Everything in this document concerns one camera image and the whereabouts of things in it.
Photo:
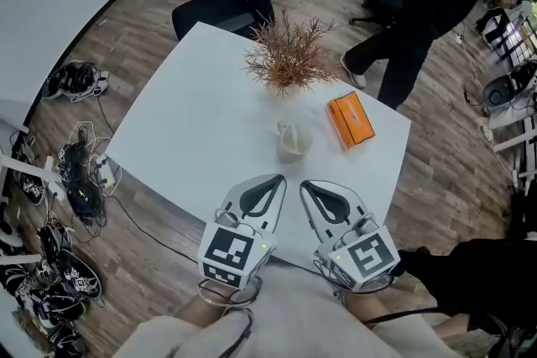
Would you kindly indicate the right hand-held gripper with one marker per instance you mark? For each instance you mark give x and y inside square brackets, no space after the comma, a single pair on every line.
[365,255]

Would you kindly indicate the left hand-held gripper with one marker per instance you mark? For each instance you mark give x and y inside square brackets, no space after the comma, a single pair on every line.
[228,251]

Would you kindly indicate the translucent white cup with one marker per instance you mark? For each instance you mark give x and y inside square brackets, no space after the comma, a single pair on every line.
[293,151]

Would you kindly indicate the person's left forearm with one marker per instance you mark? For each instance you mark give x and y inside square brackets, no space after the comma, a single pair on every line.
[201,308]

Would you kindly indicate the person's right forearm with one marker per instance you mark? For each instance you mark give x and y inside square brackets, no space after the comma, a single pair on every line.
[365,306]

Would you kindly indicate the orange tissue box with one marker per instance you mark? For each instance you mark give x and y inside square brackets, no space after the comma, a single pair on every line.
[350,119]

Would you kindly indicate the person's light clothing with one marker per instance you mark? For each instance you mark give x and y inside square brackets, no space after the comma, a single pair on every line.
[293,318]

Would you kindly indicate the dried orange potted plant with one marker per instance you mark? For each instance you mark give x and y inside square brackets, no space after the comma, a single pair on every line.
[289,54]

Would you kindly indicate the white power strip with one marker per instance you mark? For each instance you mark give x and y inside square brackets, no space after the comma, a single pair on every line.
[107,172]

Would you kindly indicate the black bag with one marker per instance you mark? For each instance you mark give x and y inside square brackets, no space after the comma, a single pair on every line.
[474,276]

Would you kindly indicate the grey helmet device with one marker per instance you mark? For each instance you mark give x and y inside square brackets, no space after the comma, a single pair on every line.
[73,81]

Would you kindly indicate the pile of black devices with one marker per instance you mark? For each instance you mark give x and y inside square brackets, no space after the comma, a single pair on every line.
[54,289]

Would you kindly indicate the white metal frame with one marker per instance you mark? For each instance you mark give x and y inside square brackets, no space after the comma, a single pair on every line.
[518,146]

